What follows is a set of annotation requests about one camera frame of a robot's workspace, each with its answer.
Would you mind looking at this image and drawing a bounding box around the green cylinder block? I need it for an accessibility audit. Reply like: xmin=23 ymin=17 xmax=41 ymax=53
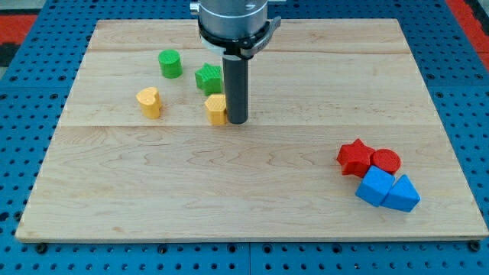
xmin=158 ymin=49 xmax=183 ymax=79

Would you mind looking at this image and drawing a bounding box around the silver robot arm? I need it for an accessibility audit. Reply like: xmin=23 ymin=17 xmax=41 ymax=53
xmin=189 ymin=0 xmax=281 ymax=61

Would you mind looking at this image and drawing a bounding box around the yellow heart block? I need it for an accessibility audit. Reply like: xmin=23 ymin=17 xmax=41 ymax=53
xmin=136 ymin=87 xmax=162 ymax=119

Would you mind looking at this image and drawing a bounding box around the blue cube block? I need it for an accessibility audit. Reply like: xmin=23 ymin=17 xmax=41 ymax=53
xmin=355 ymin=166 xmax=395 ymax=207

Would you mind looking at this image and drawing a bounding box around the wooden board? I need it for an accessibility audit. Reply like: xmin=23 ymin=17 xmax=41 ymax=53
xmin=16 ymin=19 xmax=488 ymax=243

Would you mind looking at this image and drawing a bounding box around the blue triangle block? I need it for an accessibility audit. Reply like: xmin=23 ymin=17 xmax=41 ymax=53
xmin=381 ymin=174 xmax=421 ymax=212

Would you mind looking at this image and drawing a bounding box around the red cylinder block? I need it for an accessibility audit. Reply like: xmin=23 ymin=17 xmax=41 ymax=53
xmin=371 ymin=148 xmax=402 ymax=175

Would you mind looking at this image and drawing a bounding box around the yellow pentagon block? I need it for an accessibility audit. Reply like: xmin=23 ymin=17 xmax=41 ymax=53
xmin=205 ymin=94 xmax=227 ymax=125

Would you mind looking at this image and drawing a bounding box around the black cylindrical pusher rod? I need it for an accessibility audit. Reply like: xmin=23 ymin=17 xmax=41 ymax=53
xmin=222 ymin=59 xmax=248 ymax=125

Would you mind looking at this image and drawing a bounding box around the red star block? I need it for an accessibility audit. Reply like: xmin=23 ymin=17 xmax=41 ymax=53
xmin=336 ymin=138 xmax=375 ymax=178

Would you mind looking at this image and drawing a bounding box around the green star block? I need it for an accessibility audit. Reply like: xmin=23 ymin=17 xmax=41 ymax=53
xmin=194 ymin=63 xmax=222 ymax=96

